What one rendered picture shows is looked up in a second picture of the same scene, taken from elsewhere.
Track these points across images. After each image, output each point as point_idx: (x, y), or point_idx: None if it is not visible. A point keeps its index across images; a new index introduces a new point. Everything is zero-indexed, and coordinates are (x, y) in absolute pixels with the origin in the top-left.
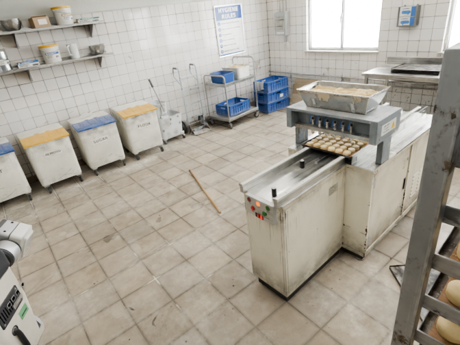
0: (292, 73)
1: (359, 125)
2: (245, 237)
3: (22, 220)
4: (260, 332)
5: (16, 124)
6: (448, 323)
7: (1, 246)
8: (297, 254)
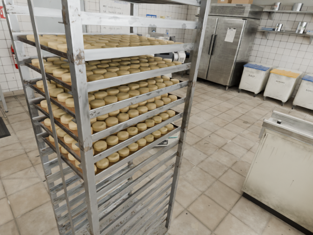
0: None
1: None
2: None
3: (240, 99)
4: (214, 181)
5: (282, 63)
6: None
7: (174, 53)
8: (262, 174)
